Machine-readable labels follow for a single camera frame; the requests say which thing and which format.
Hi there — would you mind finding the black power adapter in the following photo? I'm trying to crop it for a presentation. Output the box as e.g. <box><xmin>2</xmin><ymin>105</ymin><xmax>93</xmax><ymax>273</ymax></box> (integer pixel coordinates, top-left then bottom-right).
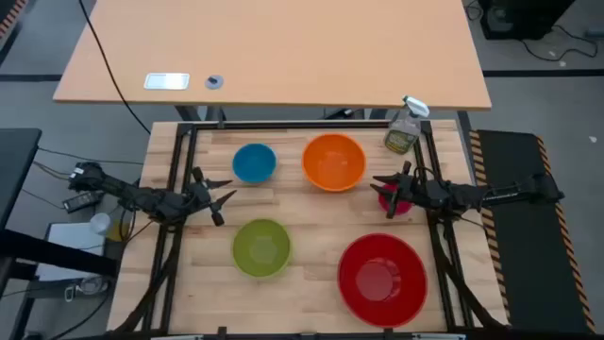
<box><xmin>61</xmin><ymin>189</ymin><xmax>107</xmax><ymax>214</ymax></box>

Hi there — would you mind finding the clear plastic cup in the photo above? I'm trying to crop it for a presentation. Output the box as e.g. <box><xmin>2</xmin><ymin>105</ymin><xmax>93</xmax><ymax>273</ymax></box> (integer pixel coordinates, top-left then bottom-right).
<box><xmin>89</xmin><ymin>212</ymin><xmax>113</xmax><ymax>236</ymax></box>

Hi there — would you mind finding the thin black floor cable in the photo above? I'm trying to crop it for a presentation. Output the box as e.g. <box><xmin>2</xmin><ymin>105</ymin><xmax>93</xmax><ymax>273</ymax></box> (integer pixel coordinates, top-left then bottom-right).
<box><xmin>517</xmin><ymin>24</ymin><xmax>601</xmax><ymax>63</ymax></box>

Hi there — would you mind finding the black metal table frame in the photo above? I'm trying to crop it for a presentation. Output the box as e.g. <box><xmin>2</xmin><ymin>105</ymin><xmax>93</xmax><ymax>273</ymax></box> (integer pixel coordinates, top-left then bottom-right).
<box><xmin>111</xmin><ymin>118</ymin><xmax>512</xmax><ymax>340</ymax></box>

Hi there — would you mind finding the long black cable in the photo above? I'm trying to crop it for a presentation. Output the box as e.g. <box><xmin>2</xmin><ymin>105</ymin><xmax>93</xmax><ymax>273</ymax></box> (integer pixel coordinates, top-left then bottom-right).
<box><xmin>77</xmin><ymin>0</ymin><xmax>153</xmax><ymax>136</ymax></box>

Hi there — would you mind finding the white box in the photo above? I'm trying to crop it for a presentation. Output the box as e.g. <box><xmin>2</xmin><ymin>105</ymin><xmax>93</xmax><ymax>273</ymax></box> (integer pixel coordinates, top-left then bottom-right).
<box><xmin>35</xmin><ymin>221</ymin><xmax>108</xmax><ymax>282</ymax></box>

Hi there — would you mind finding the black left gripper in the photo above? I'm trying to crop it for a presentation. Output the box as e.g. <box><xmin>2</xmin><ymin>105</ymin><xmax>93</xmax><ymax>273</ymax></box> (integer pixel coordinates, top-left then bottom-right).
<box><xmin>181</xmin><ymin>165</ymin><xmax>238</xmax><ymax>227</ymax></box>

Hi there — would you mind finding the small red plastic bowl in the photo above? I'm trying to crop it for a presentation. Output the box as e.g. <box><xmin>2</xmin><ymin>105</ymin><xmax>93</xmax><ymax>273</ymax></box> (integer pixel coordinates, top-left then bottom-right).
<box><xmin>377</xmin><ymin>182</ymin><xmax>416</xmax><ymax>217</ymax></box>

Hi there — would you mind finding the black side desk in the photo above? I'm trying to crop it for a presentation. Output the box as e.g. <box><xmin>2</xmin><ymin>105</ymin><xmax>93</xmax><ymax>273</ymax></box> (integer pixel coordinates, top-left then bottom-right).
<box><xmin>0</xmin><ymin>127</ymin><xmax>43</xmax><ymax>233</ymax></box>

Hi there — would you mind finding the black support bar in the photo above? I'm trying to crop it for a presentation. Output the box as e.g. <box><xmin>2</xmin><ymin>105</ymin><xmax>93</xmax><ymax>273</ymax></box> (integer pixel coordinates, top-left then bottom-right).
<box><xmin>0</xmin><ymin>228</ymin><xmax>120</xmax><ymax>279</ymax></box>

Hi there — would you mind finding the black equipment case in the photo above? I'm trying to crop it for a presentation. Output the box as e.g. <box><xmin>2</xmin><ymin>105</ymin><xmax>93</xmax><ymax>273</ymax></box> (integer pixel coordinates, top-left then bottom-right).
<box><xmin>477</xmin><ymin>0</ymin><xmax>579</xmax><ymax>42</ymax></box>

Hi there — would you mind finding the cleaner spray bottle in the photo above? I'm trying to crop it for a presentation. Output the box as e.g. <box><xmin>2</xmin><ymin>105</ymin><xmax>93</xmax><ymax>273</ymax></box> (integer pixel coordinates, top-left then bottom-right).
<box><xmin>382</xmin><ymin>94</ymin><xmax>431</xmax><ymax>156</ymax></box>

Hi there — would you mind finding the orange plastic bowl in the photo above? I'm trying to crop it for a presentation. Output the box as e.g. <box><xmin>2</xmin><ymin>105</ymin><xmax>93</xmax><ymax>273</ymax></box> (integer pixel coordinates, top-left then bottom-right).
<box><xmin>301</xmin><ymin>132</ymin><xmax>368</xmax><ymax>193</ymax></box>

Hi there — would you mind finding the black hazard-striped mat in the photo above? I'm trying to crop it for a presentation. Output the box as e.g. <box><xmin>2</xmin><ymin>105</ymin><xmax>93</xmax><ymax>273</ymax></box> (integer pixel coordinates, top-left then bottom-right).
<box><xmin>0</xmin><ymin>0</ymin><xmax>28</xmax><ymax>41</ymax></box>
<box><xmin>467</xmin><ymin>128</ymin><xmax>598</xmax><ymax>334</ymax></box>

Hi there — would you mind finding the blue plastic bowl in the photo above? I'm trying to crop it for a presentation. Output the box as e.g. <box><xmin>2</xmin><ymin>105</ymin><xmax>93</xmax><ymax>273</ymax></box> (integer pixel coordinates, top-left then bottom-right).
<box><xmin>231</xmin><ymin>143</ymin><xmax>278</xmax><ymax>185</ymax></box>

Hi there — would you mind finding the green plastic bowl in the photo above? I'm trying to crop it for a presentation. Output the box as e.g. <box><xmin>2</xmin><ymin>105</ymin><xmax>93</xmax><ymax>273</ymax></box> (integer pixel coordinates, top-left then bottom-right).
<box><xmin>231</xmin><ymin>218</ymin><xmax>293</xmax><ymax>279</ymax></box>

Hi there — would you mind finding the large red plastic bowl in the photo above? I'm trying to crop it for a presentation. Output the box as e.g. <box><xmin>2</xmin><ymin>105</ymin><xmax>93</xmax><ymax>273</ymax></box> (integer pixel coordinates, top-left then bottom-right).
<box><xmin>337</xmin><ymin>232</ymin><xmax>429</xmax><ymax>330</ymax></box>

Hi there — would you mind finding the beige wooden desk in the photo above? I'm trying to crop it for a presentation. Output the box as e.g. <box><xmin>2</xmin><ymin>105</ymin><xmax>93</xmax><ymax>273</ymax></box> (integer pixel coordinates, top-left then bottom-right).
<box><xmin>52</xmin><ymin>0</ymin><xmax>493</xmax><ymax>112</ymax></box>

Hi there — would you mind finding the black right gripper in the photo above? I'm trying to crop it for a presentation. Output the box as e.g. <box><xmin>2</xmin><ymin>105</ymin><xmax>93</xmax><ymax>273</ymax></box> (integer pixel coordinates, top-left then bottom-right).
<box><xmin>369</xmin><ymin>160</ymin><xmax>450</xmax><ymax>220</ymax></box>

